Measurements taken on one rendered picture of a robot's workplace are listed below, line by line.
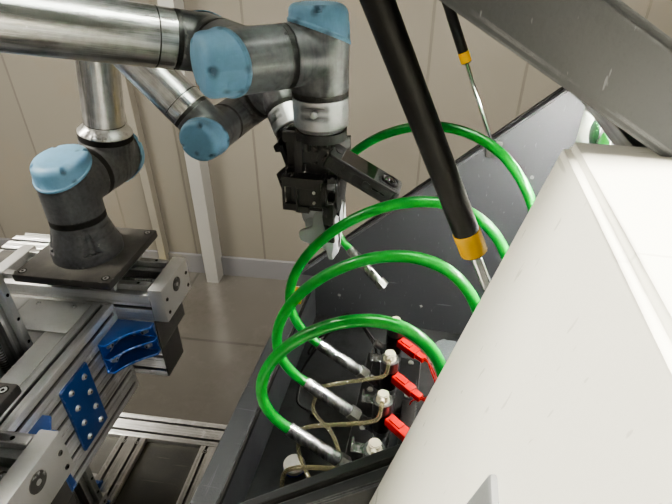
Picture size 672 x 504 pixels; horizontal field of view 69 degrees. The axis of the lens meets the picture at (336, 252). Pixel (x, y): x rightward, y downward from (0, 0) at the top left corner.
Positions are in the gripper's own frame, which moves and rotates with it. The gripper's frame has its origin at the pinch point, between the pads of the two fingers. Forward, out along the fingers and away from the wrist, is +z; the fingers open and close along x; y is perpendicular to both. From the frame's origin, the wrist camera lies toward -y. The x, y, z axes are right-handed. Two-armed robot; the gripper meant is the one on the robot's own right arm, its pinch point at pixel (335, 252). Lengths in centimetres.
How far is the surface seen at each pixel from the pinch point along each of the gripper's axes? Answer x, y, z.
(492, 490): 51, -18, -23
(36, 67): -144, 177, 10
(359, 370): 9.9, -5.9, 15.0
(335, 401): 17.9, -3.8, 13.5
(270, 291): -138, 67, 122
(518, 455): 50, -18, -24
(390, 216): -29.7, -5.7, 8.8
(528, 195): 0.4, -26.5, -12.9
